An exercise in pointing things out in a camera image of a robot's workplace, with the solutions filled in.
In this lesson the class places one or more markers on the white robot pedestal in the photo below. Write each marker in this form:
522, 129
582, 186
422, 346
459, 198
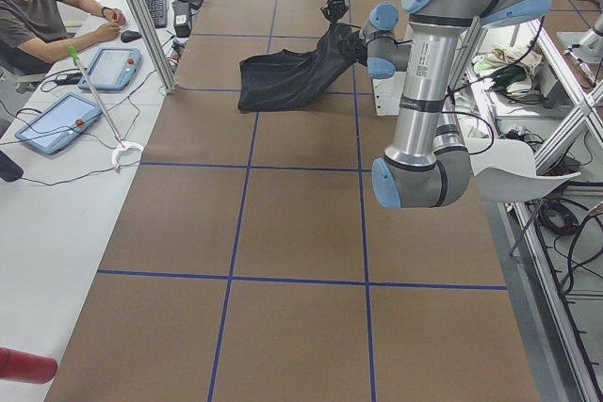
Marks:
387, 94

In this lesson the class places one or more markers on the aluminium frame post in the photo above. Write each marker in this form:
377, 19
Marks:
144, 21

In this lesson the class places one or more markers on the seated person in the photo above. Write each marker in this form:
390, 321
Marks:
34, 37

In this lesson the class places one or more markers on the black graphic t-shirt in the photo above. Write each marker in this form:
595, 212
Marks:
289, 80

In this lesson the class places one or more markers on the metal reacher grabber tool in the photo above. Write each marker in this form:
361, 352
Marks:
123, 146

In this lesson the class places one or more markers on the teach pendant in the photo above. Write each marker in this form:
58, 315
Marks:
113, 68
56, 127

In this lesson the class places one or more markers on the red cylinder object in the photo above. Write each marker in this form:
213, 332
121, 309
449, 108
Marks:
24, 367

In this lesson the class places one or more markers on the black computer mouse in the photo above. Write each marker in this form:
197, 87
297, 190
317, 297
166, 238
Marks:
129, 36

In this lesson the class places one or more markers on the near teach pendant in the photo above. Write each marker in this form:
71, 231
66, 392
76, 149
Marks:
56, 127

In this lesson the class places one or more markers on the black keyboard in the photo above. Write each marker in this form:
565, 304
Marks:
158, 12

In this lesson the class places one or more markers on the white plastic chair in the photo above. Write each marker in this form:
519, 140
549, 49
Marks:
506, 171

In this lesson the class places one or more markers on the far teach pendant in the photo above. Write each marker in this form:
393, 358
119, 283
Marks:
113, 68

